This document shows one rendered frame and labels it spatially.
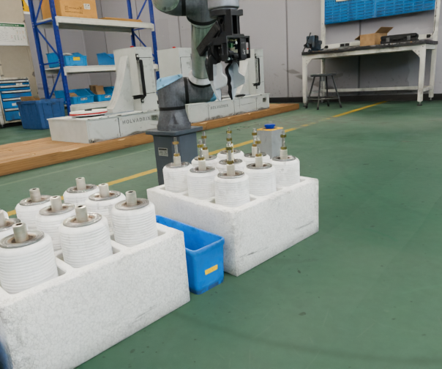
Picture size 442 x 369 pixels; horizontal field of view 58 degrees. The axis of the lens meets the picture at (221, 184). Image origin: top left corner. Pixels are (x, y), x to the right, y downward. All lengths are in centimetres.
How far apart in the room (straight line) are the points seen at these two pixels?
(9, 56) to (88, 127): 445
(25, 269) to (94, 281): 12
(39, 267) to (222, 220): 47
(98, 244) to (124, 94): 287
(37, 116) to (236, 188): 476
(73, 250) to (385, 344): 62
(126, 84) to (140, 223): 284
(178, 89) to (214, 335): 113
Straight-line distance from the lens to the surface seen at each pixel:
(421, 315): 97
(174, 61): 401
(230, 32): 100
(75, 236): 81
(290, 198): 118
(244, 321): 91
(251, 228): 106
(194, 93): 174
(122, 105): 360
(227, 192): 105
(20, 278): 79
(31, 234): 82
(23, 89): 670
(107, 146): 321
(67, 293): 79
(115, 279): 83
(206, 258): 98
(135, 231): 87
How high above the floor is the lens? 51
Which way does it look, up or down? 15 degrees down
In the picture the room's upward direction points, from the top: 4 degrees counter-clockwise
